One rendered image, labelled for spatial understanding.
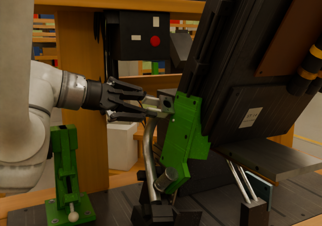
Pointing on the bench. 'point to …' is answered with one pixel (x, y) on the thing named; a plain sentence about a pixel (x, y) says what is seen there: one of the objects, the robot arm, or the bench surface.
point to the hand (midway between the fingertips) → (155, 107)
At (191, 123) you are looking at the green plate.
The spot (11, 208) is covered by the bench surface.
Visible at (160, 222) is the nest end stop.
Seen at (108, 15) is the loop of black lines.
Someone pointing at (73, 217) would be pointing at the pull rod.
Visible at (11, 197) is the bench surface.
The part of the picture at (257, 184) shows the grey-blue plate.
